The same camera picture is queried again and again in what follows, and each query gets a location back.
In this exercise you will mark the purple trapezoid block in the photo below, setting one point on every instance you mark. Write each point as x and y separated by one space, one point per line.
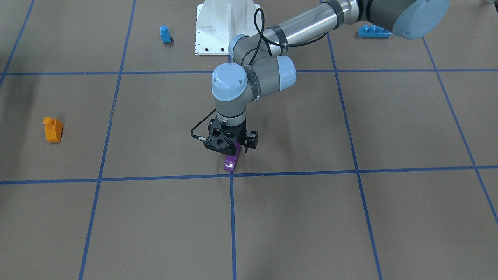
231 161

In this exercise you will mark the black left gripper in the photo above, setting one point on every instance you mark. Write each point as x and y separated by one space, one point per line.
250 139

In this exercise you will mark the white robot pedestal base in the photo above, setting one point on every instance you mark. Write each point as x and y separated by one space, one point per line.
218 21

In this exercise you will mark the long blue four-stud block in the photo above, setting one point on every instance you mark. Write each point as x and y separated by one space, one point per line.
373 31

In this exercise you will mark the orange trapezoid block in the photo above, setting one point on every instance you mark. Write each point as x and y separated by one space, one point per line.
53 129

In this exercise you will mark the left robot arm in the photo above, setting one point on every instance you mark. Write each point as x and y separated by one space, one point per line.
261 66

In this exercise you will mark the small blue block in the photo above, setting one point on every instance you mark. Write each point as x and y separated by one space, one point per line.
165 34

